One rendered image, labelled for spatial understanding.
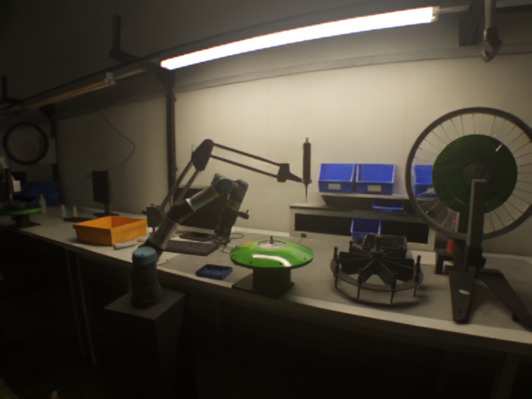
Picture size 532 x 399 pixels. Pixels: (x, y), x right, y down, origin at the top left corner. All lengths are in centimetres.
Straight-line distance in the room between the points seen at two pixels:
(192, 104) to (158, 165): 66
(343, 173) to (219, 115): 106
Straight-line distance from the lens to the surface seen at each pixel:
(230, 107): 219
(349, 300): 105
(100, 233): 185
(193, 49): 184
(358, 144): 182
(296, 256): 96
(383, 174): 178
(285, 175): 125
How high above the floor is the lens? 139
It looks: 7 degrees down
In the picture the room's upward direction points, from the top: straight up
